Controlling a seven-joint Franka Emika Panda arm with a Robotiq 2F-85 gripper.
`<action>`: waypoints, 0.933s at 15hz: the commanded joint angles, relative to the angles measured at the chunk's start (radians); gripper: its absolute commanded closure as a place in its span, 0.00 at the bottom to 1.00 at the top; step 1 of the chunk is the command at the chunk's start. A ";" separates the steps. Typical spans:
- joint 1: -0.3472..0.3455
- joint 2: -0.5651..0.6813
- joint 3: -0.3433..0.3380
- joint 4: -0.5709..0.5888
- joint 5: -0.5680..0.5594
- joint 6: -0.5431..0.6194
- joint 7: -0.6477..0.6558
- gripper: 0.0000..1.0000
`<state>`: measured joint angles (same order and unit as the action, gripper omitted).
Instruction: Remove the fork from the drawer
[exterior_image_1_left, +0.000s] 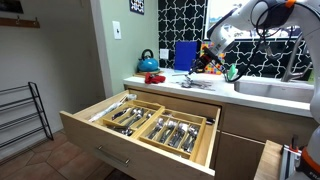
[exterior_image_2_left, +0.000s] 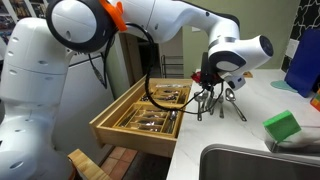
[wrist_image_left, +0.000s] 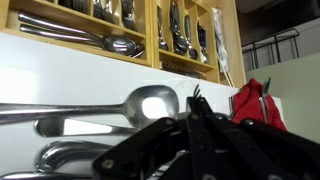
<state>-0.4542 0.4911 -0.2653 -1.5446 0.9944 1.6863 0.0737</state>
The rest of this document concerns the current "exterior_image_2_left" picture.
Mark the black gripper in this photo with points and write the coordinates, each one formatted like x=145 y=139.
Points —
x=210 y=76

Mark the silver fork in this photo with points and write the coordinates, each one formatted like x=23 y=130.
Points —
x=212 y=104
x=207 y=107
x=221 y=108
x=204 y=100

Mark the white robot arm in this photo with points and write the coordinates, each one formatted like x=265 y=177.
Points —
x=33 y=83

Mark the wooden kitchen drawer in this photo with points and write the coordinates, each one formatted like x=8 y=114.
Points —
x=133 y=140

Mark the large silver spoon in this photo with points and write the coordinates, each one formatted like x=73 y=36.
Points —
x=230 y=94

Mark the small wooden cutlery organizer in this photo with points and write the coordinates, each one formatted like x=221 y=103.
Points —
x=180 y=87

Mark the wooden trivet board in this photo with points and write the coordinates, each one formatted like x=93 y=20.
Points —
x=248 y=74

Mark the long silver serving spoon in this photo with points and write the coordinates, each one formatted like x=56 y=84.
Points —
x=172 y=115
x=170 y=125

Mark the large wooden cutlery organizer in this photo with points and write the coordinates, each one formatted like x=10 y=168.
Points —
x=179 y=122

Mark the teal silicone mat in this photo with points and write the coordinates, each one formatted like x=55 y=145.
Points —
x=281 y=85

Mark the green sponge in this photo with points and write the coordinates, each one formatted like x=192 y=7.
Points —
x=281 y=126

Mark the stainless steel sink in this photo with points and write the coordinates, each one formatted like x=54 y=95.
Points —
x=250 y=166

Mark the white outlet plate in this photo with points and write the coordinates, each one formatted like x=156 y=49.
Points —
x=292 y=49

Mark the multicolour box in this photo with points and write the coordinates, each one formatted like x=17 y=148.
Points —
x=316 y=101

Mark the white appliance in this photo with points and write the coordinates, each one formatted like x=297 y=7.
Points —
x=83 y=106

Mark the wooden stool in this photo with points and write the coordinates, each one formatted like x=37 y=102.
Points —
x=86 y=166

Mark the photo collage board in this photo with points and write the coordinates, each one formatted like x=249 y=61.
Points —
x=23 y=8

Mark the white light switch plate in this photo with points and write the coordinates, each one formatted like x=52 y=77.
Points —
x=196 y=29

